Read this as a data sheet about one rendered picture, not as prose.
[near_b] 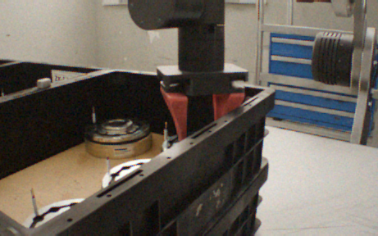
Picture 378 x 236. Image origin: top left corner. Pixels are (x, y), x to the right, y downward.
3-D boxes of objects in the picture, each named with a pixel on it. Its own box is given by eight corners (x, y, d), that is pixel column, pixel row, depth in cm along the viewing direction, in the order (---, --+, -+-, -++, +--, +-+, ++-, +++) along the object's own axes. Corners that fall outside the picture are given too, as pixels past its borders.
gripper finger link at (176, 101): (227, 152, 43) (229, 77, 41) (170, 157, 42) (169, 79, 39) (211, 133, 50) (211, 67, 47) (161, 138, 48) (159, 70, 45)
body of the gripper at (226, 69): (249, 86, 42) (251, 24, 40) (165, 91, 39) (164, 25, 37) (229, 76, 48) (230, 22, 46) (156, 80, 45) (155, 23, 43)
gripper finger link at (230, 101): (243, 149, 44) (246, 76, 41) (189, 156, 42) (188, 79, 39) (225, 132, 50) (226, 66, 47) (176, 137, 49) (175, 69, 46)
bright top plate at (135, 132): (117, 115, 60) (117, 112, 60) (163, 127, 54) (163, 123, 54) (71, 132, 52) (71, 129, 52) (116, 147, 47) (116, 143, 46)
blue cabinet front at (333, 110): (266, 115, 236) (270, 32, 218) (370, 134, 198) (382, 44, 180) (264, 115, 233) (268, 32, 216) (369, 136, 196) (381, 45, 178)
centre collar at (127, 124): (117, 120, 56) (116, 115, 56) (139, 125, 54) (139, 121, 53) (94, 128, 53) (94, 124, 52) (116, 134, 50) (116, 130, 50)
